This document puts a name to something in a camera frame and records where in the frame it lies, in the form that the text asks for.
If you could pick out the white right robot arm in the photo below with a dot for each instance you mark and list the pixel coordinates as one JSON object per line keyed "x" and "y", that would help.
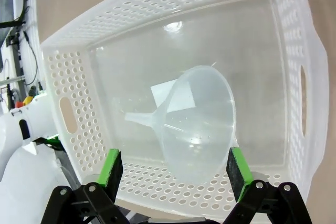
{"x": 29, "y": 182}

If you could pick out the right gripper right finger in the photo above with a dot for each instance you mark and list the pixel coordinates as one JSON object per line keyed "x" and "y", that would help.
{"x": 236, "y": 174}

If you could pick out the white perforated plastic basket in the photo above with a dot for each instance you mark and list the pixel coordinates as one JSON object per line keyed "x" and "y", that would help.
{"x": 136, "y": 37}

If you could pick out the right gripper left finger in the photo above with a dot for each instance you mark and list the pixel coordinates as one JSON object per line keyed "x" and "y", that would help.
{"x": 110, "y": 171}

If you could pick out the yellow emergency stop button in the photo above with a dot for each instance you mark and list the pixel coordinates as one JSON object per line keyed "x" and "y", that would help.
{"x": 25, "y": 101}

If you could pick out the green plastic part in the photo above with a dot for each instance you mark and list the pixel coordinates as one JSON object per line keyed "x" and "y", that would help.
{"x": 52, "y": 141}

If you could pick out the translucent plastic funnel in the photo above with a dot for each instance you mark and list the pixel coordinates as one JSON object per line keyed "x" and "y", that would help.
{"x": 199, "y": 119}

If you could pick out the white paper label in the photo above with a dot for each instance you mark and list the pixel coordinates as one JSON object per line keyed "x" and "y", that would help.
{"x": 162, "y": 94}

